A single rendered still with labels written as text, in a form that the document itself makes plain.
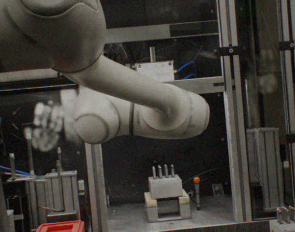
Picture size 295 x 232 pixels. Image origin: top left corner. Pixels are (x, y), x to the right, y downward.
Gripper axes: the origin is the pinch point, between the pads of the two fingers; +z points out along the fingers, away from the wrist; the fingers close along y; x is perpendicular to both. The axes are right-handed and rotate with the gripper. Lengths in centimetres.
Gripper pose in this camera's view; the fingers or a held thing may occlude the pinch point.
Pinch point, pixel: (111, 55)
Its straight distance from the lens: 158.4
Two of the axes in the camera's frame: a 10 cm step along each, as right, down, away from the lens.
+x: -9.8, 1.4, 1.2
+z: 0.4, -4.7, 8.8
